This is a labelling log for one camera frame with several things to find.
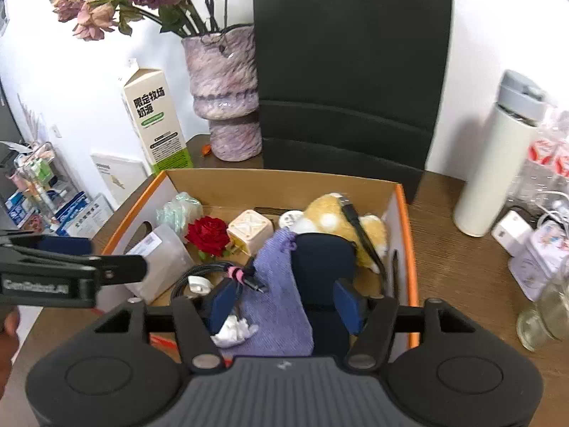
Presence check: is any clear plastic labelled container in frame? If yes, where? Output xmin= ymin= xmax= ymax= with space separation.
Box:
xmin=124 ymin=223 xmax=196 ymax=306

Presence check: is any green bubble wrap bundle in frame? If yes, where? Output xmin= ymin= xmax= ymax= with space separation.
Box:
xmin=155 ymin=191 xmax=203 ymax=239

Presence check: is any orange-edged cardboard box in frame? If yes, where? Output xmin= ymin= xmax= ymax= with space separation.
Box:
xmin=91 ymin=168 xmax=421 ymax=350

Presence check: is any red rose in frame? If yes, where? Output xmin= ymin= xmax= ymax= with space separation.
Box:
xmin=184 ymin=216 xmax=233 ymax=261

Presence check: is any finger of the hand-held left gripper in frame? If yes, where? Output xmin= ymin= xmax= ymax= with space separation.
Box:
xmin=0 ymin=230 xmax=93 ymax=262
xmin=0 ymin=253 xmax=148 ymax=286

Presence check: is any purple marbled vase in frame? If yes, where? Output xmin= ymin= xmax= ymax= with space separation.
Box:
xmin=181 ymin=25 xmax=264 ymax=163

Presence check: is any coiled black cable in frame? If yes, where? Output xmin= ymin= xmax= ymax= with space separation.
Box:
xmin=171 ymin=262 xmax=268 ymax=309

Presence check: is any beige cube charger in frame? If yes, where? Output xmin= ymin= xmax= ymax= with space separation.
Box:
xmin=227 ymin=209 xmax=275 ymax=257

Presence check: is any small white charger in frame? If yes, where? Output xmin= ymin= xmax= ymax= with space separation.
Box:
xmin=187 ymin=276 xmax=212 ymax=297

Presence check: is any white flat board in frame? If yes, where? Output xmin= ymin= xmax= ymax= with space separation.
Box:
xmin=91 ymin=153 xmax=150 ymax=212

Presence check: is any wooden desktop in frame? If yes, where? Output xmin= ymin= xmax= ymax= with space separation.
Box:
xmin=9 ymin=133 xmax=569 ymax=427

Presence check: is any white green milk carton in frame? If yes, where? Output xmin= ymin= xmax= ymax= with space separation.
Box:
xmin=121 ymin=59 xmax=195 ymax=175

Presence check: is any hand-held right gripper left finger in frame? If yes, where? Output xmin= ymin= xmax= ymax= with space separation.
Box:
xmin=93 ymin=281 xmax=243 ymax=374

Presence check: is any clear bag of red-white packets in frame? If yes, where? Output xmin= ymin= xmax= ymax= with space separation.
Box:
xmin=507 ymin=107 xmax=569 ymax=215

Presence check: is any blue white box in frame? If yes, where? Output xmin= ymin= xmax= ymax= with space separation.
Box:
xmin=55 ymin=191 xmax=115 ymax=239

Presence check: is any white round object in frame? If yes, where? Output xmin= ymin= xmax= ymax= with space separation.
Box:
xmin=278 ymin=210 xmax=308 ymax=233

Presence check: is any black paper bag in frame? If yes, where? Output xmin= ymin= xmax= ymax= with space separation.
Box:
xmin=252 ymin=0 xmax=455 ymax=206

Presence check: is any crumpled white tissue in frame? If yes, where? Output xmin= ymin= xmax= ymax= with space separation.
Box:
xmin=210 ymin=315 xmax=259 ymax=348

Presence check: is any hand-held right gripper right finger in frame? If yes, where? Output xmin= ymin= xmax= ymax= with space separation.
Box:
xmin=333 ymin=278 xmax=477 ymax=373

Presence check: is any white cable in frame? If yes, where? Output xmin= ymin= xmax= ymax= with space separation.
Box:
xmin=528 ymin=190 xmax=569 ymax=233

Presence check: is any person's left hand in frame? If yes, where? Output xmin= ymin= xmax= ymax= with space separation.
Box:
xmin=0 ymin=308 xmax=21 ymax=385

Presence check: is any yellow white plush toy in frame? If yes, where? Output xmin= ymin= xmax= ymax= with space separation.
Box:
xmin=293 ymin=193 xmax=388 ymax=275

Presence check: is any purple fabric pouch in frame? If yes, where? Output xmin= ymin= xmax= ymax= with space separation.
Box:
xmin=213 ymin=228 xmax=314 ymax=357

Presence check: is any printed tin box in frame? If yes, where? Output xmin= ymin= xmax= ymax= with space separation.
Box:
xmin=508 ymin=221 xmax=569 ymax=302

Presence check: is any white thermos bottle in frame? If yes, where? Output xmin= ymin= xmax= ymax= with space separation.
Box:
xmin=453 ymin=70 xmax=552 ymax=238

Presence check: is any white power adapter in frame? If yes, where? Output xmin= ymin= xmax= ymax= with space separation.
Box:
xmin=491 ymin=210 xmax=534 ymax=258

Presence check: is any wire storage rack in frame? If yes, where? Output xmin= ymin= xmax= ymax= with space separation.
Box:
xmin=0 ymin=140 xmax=79 ymax=233

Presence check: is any clear glass bottle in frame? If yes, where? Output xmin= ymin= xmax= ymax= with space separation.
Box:
xmin=517 ymin=270 xmax=569 ymax=352

